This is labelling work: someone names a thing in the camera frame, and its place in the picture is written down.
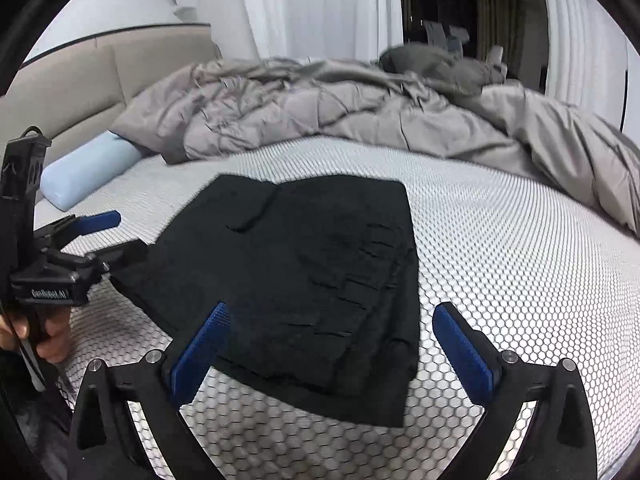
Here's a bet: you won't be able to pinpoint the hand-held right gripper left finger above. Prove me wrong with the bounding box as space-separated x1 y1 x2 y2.
67 302 231 480

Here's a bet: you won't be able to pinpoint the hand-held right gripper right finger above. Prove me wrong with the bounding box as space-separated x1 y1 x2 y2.
432 302 598 480

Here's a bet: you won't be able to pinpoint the light blue pillow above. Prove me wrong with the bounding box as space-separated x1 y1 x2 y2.
41 131 143 212

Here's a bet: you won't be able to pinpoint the dark cloth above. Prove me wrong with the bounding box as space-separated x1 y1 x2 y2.
10 380 76 480

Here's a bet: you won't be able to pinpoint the olive curtain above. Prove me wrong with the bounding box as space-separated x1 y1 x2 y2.
475 0 522 61

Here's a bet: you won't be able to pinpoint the grey chair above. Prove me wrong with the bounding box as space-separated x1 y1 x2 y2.
422 20 447 50
447 25 472 55

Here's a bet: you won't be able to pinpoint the white curtain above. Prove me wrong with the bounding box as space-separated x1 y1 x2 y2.
235 0 402 63
537 0 632 132

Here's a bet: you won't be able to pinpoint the beige padded headboard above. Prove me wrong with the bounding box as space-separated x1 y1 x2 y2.
0 34 222 161

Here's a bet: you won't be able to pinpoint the white honeycomb mattress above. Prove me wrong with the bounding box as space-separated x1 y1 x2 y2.
35 132 640 480

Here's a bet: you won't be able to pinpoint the black pants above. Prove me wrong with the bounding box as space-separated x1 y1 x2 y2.
110 174 420 428

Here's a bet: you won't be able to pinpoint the grey quilted duvet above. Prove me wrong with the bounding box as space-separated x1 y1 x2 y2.
110 55 640 238

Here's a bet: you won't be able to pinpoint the person's left hand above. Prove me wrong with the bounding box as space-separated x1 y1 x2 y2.
0 306 72 364

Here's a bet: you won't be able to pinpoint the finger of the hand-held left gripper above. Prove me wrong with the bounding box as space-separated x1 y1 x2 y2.
35 210 122 252
50 239 151 277

